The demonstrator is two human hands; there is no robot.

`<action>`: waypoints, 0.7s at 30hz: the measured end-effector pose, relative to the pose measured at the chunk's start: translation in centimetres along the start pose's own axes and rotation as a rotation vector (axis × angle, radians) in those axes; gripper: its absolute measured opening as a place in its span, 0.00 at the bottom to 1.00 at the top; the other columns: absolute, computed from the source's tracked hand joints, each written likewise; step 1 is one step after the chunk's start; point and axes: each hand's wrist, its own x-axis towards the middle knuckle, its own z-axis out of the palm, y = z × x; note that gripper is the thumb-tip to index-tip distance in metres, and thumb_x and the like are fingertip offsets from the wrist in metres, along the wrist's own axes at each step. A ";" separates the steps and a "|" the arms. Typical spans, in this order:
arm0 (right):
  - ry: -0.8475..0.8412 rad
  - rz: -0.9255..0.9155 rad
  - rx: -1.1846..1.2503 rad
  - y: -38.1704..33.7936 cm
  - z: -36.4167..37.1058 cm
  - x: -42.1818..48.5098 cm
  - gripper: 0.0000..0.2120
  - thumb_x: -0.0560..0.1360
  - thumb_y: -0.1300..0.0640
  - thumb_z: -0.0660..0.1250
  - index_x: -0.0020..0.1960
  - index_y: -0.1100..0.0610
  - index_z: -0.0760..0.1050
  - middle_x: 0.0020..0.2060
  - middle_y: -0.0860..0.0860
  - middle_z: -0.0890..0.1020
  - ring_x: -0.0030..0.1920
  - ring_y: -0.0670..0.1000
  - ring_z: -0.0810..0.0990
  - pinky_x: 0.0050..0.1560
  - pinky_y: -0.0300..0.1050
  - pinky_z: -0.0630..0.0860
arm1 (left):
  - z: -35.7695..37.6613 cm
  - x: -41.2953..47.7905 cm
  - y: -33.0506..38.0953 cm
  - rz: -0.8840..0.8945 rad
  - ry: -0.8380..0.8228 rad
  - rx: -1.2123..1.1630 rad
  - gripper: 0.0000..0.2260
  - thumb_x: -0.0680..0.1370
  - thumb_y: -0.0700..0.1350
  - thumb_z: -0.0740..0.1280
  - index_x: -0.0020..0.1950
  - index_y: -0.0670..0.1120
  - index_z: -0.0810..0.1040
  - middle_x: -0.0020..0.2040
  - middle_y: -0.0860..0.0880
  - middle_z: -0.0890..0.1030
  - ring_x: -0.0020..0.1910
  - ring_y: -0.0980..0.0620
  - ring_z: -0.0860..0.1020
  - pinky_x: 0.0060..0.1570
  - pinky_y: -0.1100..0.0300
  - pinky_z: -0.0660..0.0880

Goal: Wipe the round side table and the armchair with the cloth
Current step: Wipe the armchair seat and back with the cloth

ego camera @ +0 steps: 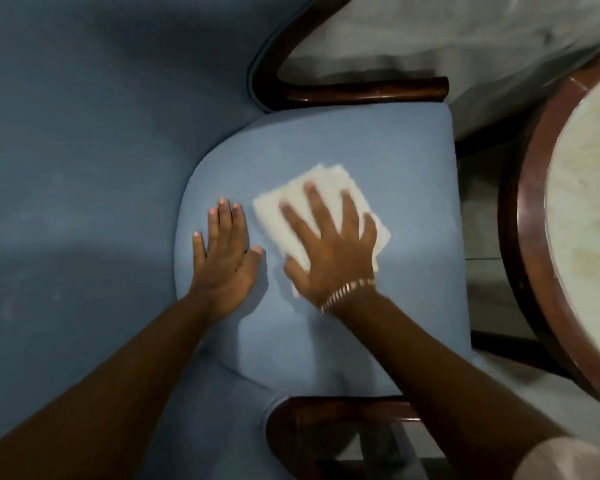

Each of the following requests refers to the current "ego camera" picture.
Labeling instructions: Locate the person's left forearm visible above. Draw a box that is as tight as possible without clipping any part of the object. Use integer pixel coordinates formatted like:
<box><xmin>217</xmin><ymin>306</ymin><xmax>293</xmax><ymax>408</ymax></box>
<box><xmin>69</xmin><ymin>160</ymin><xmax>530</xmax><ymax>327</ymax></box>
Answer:
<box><xmin>0</xmin><ymin>291</ymin><xmax>277</xmax><ymax>480</ymax></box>

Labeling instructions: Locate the blue upholstered wooden armchair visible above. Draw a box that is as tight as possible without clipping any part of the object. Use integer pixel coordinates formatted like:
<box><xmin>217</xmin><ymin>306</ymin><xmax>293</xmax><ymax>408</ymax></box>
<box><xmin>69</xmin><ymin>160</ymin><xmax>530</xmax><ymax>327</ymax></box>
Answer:
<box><xmin>0</xmin><ymin>0</ymin><xmax>474</xmax><ymax>480</ymax></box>

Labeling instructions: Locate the white cloth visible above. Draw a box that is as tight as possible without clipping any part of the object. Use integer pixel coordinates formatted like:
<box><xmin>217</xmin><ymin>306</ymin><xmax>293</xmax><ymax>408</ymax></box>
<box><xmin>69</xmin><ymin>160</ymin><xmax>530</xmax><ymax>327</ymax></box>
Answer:
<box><xmin>252</xmin><ymin>164</ymin><xmax>392</xmax><ymax>299</ymax></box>

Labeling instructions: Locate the gold chain bracelet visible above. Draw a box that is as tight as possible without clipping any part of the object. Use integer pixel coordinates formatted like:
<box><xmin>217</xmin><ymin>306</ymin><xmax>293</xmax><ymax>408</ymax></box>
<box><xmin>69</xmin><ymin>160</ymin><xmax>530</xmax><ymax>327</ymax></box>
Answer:
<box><xmin>320</xmin><ymin>278</ymin><xmax>377</xmax><ymax>314</ymax></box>

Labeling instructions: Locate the person's right hand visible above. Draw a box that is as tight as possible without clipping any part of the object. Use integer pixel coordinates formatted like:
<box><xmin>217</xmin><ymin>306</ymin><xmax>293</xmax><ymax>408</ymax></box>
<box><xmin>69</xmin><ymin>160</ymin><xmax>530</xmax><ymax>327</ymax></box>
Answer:
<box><xmin>279</xmin><ymin>181</ymin><xmax>381</xmax><ymax>311</ymax></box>

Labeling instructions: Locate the white fabric curtain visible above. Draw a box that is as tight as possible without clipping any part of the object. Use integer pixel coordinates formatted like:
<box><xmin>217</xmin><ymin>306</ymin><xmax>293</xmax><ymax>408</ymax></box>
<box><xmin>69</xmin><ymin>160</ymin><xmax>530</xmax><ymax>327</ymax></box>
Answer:
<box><xmin>277</xmin><ymin>0</ymin><xmax>600</xmax><ymax>141</ymax></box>

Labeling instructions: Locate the person's right forearm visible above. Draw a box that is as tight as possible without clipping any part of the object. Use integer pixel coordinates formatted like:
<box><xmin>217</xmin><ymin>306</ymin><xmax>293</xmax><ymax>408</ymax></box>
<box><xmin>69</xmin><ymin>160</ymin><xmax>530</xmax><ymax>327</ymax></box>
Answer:
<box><xmin>322</xmin><ymin>287</ymin><xmax>574</xmax><ymax>480</ymax></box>

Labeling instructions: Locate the light pink sleeve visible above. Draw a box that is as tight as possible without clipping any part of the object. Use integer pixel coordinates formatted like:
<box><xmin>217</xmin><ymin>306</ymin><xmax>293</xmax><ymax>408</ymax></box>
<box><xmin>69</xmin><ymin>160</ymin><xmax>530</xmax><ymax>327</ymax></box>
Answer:
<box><xmin>512</xmin><ymin>437</ymin><xmax>600</xmax><ymax>480</ymax></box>

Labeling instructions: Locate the person's left hand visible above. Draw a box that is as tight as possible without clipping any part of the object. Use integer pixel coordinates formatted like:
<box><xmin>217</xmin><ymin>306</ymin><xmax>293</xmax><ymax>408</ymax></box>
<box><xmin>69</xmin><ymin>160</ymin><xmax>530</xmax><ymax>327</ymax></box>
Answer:
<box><xmin>191</xmin><ymin>197</ymin><xmax>266</xmax><ymax>321</ymax></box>

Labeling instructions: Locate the round marble wooden-rimmed table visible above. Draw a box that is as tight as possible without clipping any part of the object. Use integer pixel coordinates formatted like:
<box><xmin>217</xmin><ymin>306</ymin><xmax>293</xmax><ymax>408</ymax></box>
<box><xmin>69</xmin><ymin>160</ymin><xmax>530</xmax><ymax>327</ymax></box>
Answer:
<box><xmin>471</xmin><ymin>47</ymin><xmax>600</xmax><ymax>413</ymax></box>

